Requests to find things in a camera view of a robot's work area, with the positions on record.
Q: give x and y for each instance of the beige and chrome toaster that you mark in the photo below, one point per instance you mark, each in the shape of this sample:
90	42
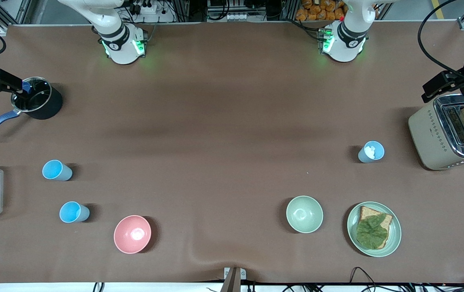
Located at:
426	138

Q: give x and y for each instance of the white pieces in cup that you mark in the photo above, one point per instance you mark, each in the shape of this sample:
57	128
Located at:
371	151

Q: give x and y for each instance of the green lettuce leaf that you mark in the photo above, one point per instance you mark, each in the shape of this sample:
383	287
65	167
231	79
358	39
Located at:
371	232

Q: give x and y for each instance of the blue cup with white filling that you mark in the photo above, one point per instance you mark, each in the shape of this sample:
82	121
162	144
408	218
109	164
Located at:
364	156

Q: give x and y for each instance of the empty blue plastic cup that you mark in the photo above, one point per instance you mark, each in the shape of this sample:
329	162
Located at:
54	170
71	212

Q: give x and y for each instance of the bag of orange buns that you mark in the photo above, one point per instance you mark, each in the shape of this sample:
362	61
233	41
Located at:
321	10

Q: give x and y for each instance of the brown table mat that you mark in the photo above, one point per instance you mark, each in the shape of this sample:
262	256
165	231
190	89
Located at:
223	134

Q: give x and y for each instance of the toast slice under lettuce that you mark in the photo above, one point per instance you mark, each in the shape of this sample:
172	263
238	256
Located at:
367	212

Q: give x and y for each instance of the metal table clamp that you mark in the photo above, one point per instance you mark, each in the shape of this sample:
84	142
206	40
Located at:
234	278

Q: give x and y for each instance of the pink bowl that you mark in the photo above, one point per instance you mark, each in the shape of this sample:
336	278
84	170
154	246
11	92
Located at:
132	234

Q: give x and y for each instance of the white power strip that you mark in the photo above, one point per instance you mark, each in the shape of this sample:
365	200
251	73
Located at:
147	8

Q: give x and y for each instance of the pale green plate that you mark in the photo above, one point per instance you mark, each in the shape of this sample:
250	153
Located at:
394	235

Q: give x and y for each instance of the pale green bowl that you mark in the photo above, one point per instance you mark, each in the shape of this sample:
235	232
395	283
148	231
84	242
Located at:
304	214

